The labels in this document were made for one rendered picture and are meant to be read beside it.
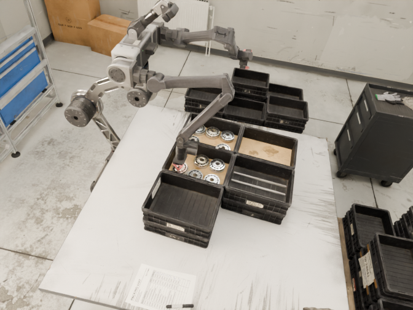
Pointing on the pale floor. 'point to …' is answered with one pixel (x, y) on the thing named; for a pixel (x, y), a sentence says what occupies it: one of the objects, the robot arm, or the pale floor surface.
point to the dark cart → (377, 138)
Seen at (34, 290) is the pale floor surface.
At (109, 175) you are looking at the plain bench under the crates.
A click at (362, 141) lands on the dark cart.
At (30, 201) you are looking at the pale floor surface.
